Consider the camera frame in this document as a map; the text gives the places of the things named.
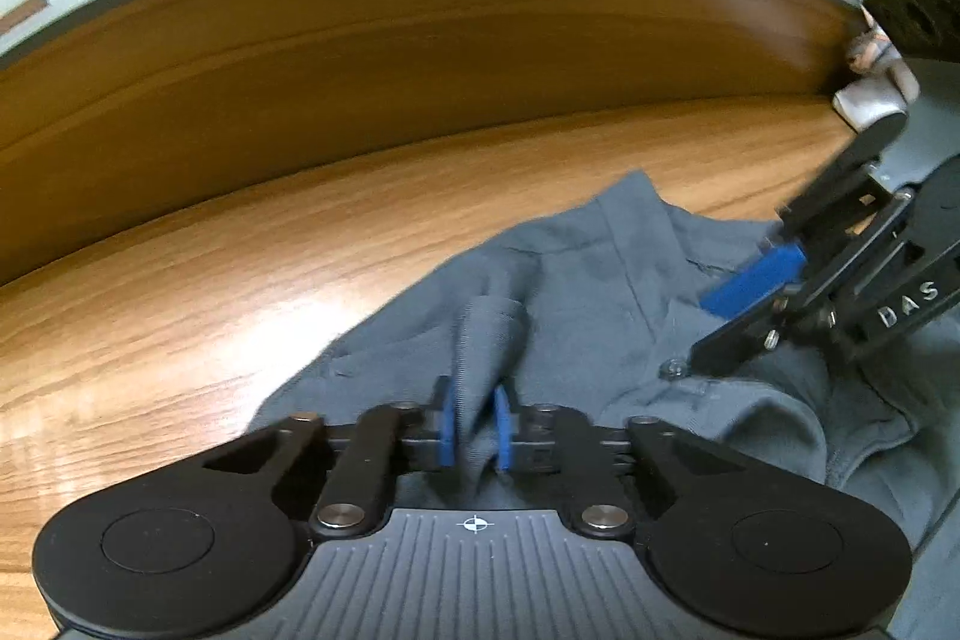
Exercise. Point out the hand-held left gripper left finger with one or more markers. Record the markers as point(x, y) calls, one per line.
point(447, 424)

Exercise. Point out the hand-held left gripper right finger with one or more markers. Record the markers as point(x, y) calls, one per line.
point(504, 428)

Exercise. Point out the grey pants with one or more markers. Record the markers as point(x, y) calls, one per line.
point(600, 280)

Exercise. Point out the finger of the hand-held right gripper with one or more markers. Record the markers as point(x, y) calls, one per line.
point(750, 287)
point(784, 248)

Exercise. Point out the wooden partition panel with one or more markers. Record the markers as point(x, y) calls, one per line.
point(375, 48)

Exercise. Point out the patterned cloth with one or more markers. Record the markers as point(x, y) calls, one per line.
point(870, 48)

